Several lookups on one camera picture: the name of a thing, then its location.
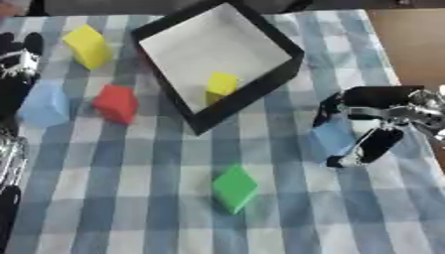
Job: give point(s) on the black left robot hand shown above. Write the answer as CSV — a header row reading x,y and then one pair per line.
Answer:
x,y
14,92

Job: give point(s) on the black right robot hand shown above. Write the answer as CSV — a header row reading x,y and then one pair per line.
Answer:
x,y
379,97

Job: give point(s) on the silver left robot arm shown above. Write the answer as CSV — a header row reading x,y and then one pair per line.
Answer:
x,y
10,165

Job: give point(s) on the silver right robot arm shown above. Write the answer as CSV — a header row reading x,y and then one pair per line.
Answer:
x,y
426,112

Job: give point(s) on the black box with white inside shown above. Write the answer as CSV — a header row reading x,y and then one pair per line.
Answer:
x,y
214,46

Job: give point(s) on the light blue block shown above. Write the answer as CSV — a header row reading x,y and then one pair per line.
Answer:
x,y
45,105

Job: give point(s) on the large yellow block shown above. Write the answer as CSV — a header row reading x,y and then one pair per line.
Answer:
x,y
88,46

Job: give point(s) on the red block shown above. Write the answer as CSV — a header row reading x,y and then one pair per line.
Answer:
x,y
117,103

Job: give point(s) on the small yellow block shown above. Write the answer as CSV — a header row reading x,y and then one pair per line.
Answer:
x,y
222,83

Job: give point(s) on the green block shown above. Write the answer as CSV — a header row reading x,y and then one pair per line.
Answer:
x,y
234,188

